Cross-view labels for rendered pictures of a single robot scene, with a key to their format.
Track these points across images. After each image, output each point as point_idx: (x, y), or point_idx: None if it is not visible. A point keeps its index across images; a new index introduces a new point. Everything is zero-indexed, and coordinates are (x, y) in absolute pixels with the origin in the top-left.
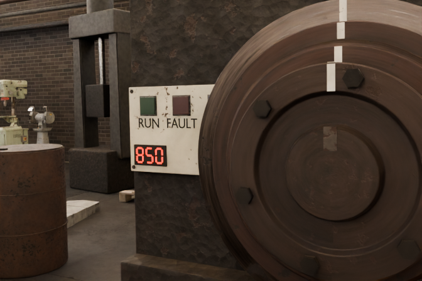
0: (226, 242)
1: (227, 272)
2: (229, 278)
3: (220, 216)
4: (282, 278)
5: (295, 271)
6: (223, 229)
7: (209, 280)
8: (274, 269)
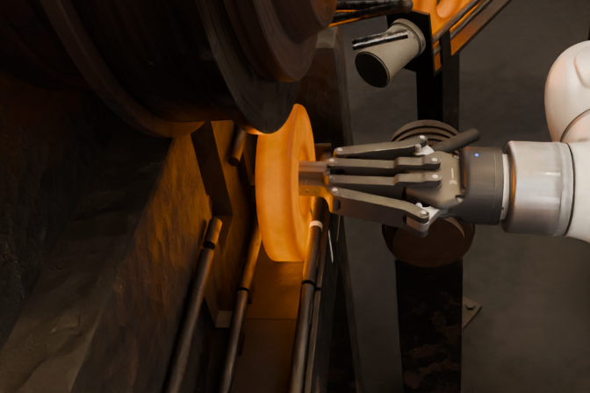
0: (244, 107)
1: (53, 309)
2: (101, 289)
3: (227, 53)
4: (301, 69)
5: (329, 23)
6: (236, 80)
7: (96, 343)
8: (297, 63)
